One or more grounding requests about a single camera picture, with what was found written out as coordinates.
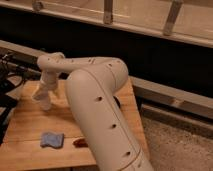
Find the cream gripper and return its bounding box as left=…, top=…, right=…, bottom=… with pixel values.
left=32, top=71, right=59, bottom=100

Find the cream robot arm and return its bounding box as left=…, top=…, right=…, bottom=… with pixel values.
left=33, top=52, right=154, bottom=171

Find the black ceramic bowl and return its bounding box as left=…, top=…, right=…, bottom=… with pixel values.
left=113, top=96, right=121, bottom=108

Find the blue sponge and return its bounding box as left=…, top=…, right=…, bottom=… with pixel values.
left=40, top=132, right=64, bottom=149

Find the metal window railing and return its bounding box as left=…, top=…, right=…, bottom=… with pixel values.
left=0, top=0, right=213, bottom=46

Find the black equipment with cables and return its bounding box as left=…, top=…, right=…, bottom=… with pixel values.
left=0, top=53, right=25, bottom=145

